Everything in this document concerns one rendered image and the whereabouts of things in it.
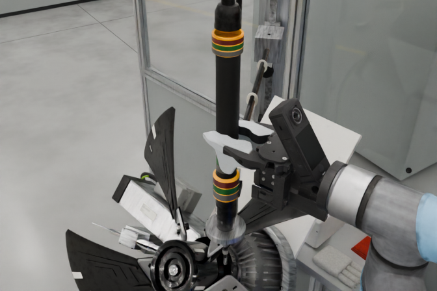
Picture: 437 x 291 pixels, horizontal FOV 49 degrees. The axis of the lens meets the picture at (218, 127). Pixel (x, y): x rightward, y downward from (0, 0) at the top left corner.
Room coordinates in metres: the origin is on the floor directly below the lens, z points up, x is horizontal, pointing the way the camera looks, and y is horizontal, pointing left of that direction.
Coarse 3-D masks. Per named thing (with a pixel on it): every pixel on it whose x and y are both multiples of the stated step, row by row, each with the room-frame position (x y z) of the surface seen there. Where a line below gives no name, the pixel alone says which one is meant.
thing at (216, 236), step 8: (240, 184) 0.64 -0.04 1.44; (240, 192) 0.63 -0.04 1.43; (240, 216) 0.63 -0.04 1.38; (208, 224) 0.61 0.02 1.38; (216, 224) 0.61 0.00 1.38; (240, 224) 0.61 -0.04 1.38; (208, 232) 0.60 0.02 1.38; (216, 232) 0.60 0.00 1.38; (224, 232) 0.60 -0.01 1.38; (232, 232) 0.60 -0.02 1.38; (240, 232) 0.60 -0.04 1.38; (216, 240) 0.58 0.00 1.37; (224, 240) 0.58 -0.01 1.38; (232, 240) 0.58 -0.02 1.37
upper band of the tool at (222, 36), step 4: (212, 32) 0.61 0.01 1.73; (216, 32) 0.63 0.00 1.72; (220, 32) 0.63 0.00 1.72; (224, 32) 0.63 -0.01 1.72; (228, 32) 0.63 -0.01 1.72; (232, 32) 0.63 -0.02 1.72; (236, 32) 0.63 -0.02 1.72; (240, 32) 0.62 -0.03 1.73; (216, 36) 0.60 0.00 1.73; (220, 36) 0.63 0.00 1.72; (224, 36) 0.63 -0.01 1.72; (228, 36) 0.63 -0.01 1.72; (232, 36) 0.63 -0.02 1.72; (236, 36) 0.60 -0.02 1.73; (240, 36) 0.60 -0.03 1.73; (224, 40) 0.59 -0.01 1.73; (228, 40) 0.59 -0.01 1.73; (216, 44) 0.60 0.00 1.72; (220, 56) 0.59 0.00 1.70; (236, 56) 0.60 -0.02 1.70
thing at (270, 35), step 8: (264, 24) 1.27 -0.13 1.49; (272, 24) 1.26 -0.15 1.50; (280, 24) 1.27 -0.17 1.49; (256, 32) 1.21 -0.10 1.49; (264, 32) 1.21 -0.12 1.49; (272, 32) 1.21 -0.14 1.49; (280, 32) 1.21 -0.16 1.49; (256, 40) 1.18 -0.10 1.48; (264, 40) 1.18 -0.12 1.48; (272, 40) 1.17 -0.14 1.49; (280, 40) 1.17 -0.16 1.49; (256, 48) 1.18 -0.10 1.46; (264, 48) 1.18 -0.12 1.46; (272, 48) 1.17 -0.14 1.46; (280, 48) 1.17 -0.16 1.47; (256, 56) 1.18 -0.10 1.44; (272, 56) 1.17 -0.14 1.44; (280, 56) 1.18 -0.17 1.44
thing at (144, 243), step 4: (96, 224) 0.95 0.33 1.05; (104, 228) 0.93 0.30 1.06; (108, 228) 0.92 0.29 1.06; (112, 228) 0.92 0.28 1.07; (112, 232) 0.90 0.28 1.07; (116, 232) 0.90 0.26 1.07; (120, 232) 0.89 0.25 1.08; (140, 240) 0.85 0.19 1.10; (144, 240) 0.84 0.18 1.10; (140, 244) 0.84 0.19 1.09; (144, 244) 0.83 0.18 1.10; (148, 244) 0.83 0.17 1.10; (152, 244) 0.83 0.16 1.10; (144, 248) 0.83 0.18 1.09; (148, 248) 0.82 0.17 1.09; (152, 248) 0.82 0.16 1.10; (156, 248) 0.81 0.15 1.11
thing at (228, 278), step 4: (228, 276) 0.66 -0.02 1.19; (232, 276) 0.66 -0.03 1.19; (220, 280) 0.65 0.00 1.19; (224, 280) 0.65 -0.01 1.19; (228, 280) 0.65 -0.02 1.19; (232, 280) 0.65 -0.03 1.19; (236, 280) 0.65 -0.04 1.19; (216, 284) 0.64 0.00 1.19; (220, 284) 0.64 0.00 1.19; (224, 284) 0.64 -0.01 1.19; (228, 284) 0.64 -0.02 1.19; (232, 284) 0.64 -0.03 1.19; (236, 284) 0.64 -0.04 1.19; (240, 284) 0.64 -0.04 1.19; (208, 288) 0.62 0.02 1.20; (212, 288) 0.63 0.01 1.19; (216, 288) 0.63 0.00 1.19; (220, 288) 0.63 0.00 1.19; (224, 288) 0.63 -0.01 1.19; (228, 288) 0.63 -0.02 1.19; (232, 288) 0.63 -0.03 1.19; (236, 288) 0.63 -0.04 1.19; (240, 288) 0.63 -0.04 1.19; (244, 288) 0.63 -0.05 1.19
